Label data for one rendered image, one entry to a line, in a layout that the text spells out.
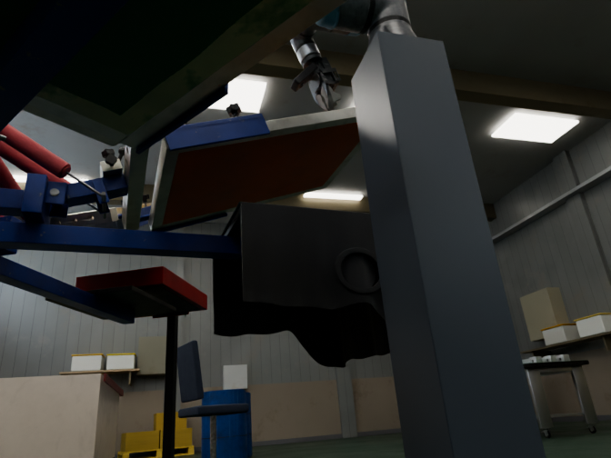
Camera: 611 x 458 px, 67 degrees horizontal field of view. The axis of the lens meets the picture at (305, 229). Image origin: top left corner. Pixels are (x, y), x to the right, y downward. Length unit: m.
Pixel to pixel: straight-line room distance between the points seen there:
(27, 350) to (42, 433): 4.60
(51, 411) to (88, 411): 0.34
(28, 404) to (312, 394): 5.82
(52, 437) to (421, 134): 4.88
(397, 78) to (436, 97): 0.10
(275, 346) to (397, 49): 8.92
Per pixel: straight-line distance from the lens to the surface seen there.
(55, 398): 5.46
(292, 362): 9.87
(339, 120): 1.55
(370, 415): 10.29
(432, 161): 1.04
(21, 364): 9.92
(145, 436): 8.53
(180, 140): 1.32
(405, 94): 1.12
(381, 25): 1.32
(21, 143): 1.56
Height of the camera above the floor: 0.35
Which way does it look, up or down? 22 degrees up
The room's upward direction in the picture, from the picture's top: 5 degrees counter-clockwise
